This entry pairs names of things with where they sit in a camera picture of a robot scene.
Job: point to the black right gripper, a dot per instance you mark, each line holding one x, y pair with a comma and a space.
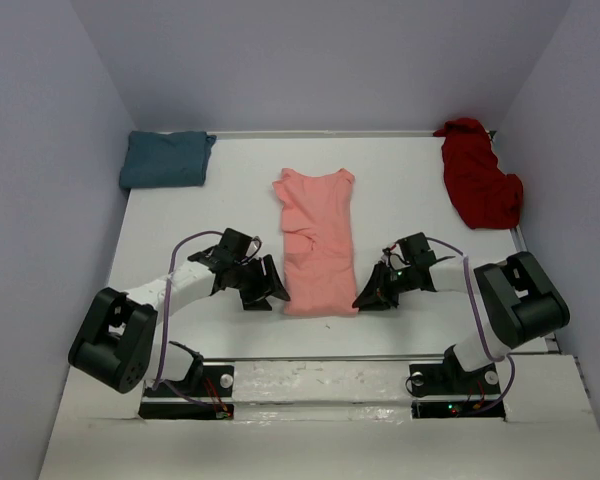
376, 295

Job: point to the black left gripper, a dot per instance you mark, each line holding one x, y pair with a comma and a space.
264, 284

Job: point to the pink t-shirt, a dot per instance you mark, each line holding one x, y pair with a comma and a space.
318, 246

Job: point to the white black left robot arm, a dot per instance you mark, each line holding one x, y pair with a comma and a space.
124, 337

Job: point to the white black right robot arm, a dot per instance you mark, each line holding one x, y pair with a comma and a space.
513, 303

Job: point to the crumpled red t-shirt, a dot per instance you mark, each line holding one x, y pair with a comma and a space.
484, 196

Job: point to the folded teal t-shirt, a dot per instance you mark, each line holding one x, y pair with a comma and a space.
175, 160

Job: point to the aluminium front rail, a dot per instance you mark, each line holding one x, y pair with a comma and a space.
312, 358

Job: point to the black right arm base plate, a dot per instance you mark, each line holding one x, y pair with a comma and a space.
455, 395

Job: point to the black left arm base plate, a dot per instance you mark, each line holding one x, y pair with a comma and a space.
210, 400

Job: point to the white table edge rail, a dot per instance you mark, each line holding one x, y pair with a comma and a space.
311, 134

